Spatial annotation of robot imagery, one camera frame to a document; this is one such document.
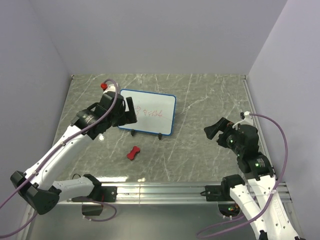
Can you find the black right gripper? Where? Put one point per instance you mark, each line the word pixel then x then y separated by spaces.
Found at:
pixel 222 124

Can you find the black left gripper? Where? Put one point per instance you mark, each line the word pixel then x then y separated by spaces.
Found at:
pixel 128 117

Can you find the blue framed whiteboard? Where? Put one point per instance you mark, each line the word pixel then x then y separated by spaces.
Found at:
pixel 155 112

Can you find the red bone-shaped eraser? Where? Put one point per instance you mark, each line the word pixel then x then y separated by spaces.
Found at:
pixel 133 153

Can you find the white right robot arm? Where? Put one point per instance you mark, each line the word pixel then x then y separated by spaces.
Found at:
pixel 257 195

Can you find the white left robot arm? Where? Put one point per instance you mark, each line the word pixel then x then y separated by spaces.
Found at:
pixel 39 186

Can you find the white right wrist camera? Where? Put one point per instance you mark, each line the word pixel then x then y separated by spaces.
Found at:
pixel 246 119

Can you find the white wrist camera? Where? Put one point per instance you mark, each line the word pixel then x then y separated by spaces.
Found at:
pixel 109 87
pixel 246 119

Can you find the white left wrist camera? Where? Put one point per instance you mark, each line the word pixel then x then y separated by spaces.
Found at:
pixel 109 87

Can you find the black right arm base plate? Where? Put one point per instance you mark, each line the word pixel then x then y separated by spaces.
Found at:
pixel 216 193

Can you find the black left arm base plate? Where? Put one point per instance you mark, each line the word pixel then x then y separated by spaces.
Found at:
pixel 106 194

